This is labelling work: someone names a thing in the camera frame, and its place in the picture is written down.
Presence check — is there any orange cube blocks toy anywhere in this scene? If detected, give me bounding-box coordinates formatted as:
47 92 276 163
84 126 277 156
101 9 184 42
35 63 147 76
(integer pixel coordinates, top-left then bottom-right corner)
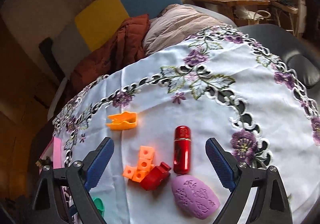
122 146 156 184

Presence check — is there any pink cardboard box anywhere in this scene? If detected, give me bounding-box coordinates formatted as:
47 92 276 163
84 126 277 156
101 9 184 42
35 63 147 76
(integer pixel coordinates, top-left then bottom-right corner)
40 137 63 167

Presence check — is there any yellow blue grey chair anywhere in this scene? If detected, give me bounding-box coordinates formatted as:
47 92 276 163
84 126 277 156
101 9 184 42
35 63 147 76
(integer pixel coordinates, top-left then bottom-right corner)
51 0 183 74

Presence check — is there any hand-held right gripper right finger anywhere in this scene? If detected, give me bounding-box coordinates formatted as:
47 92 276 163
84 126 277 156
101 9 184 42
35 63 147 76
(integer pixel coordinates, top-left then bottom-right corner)
205 137 293 224

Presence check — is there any wooden side table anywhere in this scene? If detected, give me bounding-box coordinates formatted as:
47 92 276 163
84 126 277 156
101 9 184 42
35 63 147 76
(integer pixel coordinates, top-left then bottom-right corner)
190 0 272 26

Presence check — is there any rust brown quilted jacket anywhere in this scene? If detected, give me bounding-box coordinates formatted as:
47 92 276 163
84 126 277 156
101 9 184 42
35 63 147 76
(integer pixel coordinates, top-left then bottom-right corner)
69 14 150 94

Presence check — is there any red plastic block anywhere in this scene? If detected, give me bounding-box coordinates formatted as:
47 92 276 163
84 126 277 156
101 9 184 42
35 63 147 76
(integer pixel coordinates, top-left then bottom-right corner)
140 162 172 191

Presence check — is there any red metal capsule container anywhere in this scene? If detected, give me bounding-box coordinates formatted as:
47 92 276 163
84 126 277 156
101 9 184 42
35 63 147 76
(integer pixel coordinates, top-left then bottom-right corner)
173 125 192 174

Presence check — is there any embroidered floral tablecloth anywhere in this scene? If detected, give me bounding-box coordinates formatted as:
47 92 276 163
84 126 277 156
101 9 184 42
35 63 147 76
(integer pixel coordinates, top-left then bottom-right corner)
51 24 320 224

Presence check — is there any wooden stand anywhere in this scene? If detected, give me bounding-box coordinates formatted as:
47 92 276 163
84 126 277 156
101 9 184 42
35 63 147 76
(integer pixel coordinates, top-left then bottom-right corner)
270 0 307 36

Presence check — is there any pale pink duvet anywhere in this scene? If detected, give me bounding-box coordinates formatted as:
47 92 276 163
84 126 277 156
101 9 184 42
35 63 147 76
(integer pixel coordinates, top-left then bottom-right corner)
142 4 235 57

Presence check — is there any purple oval brush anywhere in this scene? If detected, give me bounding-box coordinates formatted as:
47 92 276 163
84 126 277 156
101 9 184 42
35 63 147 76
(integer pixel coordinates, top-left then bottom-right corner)
171 175 221 220

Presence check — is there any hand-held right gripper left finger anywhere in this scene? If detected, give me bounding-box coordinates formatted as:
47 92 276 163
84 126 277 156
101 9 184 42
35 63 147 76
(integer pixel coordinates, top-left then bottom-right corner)
30 137 115 224

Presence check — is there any teal plastic clip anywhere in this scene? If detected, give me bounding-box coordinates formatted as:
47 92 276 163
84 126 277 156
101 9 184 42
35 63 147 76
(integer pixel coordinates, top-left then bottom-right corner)
92 198 106 217

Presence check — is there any black padded chair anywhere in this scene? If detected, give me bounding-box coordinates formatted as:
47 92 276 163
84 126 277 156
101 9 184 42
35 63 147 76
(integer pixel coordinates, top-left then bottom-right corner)
236 24 320 89

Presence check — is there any orange plastic clip toy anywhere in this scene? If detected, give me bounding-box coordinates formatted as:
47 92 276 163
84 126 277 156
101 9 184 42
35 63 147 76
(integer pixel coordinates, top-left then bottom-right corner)
105 111 138 131

